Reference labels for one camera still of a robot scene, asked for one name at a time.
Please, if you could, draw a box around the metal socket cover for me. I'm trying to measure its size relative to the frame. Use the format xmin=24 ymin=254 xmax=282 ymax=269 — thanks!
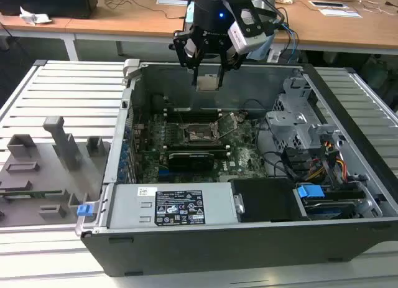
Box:
xmin=211 ymin=112 xmax=243 ymax=141

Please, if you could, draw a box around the silver metal drive cage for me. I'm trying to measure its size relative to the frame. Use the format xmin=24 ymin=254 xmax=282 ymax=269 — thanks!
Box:
xmin=266 ymin=76 xmax=343 ymax=152

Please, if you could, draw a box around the black open PC case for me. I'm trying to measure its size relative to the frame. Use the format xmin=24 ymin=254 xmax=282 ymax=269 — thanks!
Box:
xmin=80 ymin=58 xmax=398 ymax=278

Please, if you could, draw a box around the yellow red orange wire bundle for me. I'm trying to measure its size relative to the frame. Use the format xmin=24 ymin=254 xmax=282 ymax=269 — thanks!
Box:
xmin=306 ymin=140 xmax=348 ymax=183

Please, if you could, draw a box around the grey case latch handle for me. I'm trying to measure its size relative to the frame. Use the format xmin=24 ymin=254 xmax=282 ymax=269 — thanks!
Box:
xmin=123 ymin=58 xmax=141 ymax=81

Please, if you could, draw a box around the crumpled white paper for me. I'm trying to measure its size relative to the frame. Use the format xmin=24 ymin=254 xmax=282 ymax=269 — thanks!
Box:
xmin=19 ymin=6 xmax=53 ymax=26

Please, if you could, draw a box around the grey parts rack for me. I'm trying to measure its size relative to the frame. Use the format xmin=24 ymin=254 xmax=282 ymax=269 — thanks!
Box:
xmin=0 ymin=115 xmax=111 ymax=228

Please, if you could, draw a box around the CPU socket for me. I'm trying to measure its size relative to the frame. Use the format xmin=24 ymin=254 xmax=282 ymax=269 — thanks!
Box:
xmin=183 ymin=121 xmax=223 ymax=146

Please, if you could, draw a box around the silver power supply with label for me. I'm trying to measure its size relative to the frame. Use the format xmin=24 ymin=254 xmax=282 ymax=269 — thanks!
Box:
xmin=107 ymin=182 xmax=239 ymax=230

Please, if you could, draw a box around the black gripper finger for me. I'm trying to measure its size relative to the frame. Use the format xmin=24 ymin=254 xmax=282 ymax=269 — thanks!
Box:
xmin=217 ymin=49 xmax=246 ymax=89
xmin=173 ymin=29 xmax=201 ymax=87

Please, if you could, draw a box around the black wire bundle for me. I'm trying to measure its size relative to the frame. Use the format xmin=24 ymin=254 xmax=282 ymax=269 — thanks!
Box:
xmin=257 ymin=119 xmax=315 ymax=180

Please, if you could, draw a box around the green RAM stick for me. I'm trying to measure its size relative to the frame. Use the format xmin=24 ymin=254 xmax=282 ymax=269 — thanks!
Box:
xmin=0 ymin=190 xmax=63 ymax=198

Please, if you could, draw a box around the blue disk carrier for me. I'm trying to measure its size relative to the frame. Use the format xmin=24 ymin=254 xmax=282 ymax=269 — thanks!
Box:
xmin=297 ymin=183 xmax=324 ymax=208

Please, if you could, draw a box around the green motherboard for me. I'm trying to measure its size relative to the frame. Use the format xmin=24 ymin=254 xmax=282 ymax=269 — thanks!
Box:
xmin=130 ymin=109 xmax=272 ymax=183

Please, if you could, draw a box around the dark tablet white frame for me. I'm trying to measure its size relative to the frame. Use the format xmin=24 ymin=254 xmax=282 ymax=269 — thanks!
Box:
xmin=309 ymin=0 xmax=351 ymax=9

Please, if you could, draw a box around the white wrist camera black mount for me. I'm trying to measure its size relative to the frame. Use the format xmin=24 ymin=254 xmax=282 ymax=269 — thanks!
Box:
xmin=227 ymin=1 xmax=276 ymax=56

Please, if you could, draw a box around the blue cable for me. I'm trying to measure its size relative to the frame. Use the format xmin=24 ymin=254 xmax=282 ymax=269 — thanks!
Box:
xmin=279 ymin=22 xmax=300 ymax=63

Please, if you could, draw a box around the silver square CPU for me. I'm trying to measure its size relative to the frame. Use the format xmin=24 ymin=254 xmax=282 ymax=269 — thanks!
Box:
xmin=196 ymin=75 xmax=220 ymax=92

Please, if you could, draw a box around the large black box device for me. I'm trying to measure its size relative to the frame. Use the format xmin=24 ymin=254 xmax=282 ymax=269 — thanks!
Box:
xmin=0 ymin=0 xmax=99 ymax=21

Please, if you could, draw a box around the black RAM slot row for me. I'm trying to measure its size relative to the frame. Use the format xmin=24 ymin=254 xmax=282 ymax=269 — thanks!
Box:
xmin=167 ymin=143 xmax=228 ymax=159
xmin=164 ymin=109 xmax=220 ymax=123

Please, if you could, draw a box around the hard disk drive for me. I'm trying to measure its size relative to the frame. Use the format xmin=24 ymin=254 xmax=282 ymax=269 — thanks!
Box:
xmin=303 ymin=197 xmax=366 ymax=221

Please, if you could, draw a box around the black graphics card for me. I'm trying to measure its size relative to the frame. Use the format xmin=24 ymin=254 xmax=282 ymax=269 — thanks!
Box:
xmin=167 ymin=151 xmax=215 ymax=172

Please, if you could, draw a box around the black plastic shroud box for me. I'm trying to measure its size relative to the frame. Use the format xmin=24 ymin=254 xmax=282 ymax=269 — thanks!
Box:
xmin=231 ymin=177 xmax=308 ymax=223

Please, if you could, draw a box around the blue case latch clip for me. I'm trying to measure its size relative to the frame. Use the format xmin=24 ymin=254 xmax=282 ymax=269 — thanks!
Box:
xmin=76 ymin=203 xmax=93 ymax=217

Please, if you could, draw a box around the white paper with blue edge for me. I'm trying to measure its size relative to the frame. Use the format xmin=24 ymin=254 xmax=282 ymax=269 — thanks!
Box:
xmin=320 ymin=7 xmax=363 ymax=19

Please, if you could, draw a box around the wooden desk white frame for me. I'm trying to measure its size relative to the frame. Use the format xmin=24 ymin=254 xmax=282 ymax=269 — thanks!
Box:
xmin=65 ymin=0 xmax=398 ymax=63
xmin=0 ymin=13 xmax=77 ymax=62

